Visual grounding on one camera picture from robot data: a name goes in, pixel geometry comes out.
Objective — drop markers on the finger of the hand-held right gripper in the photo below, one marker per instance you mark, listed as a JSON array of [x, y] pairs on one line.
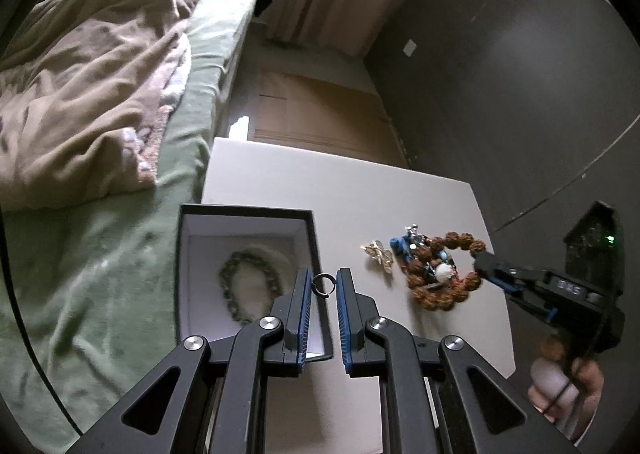
[[500, 268], [502, 285]]

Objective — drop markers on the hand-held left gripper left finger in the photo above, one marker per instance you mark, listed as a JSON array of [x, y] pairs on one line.
[[302, 306]]

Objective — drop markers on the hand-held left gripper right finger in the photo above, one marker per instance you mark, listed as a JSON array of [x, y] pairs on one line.
[[345, 316]]

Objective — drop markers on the white round charm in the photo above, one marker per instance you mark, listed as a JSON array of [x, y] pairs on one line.
[[444, 274]]

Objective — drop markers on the gold leaf brooch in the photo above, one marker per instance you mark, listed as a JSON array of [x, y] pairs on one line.
[[379, 256]]

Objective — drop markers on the black jewelry box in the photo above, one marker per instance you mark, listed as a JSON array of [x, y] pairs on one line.
[[200, 284]]

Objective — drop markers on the person's right hand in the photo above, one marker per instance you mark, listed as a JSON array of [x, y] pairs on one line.
[[550, 379]]

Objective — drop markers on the white low table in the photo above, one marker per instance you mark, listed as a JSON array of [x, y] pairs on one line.
[[350, 194]]

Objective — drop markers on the bed with green sheet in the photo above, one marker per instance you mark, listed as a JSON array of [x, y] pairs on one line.
[[125, 284]]

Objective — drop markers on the white paper piece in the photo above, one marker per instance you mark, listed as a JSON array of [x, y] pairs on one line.
[[238, 128]]

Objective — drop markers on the flat cardboard sheet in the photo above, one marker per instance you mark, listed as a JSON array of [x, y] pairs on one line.
[[310, 108]]

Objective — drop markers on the beige blanket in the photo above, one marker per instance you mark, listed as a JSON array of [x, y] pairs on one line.
[[75, 83]]

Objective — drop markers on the white wall outlet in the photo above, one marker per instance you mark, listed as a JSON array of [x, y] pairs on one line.
[[410, 47]]

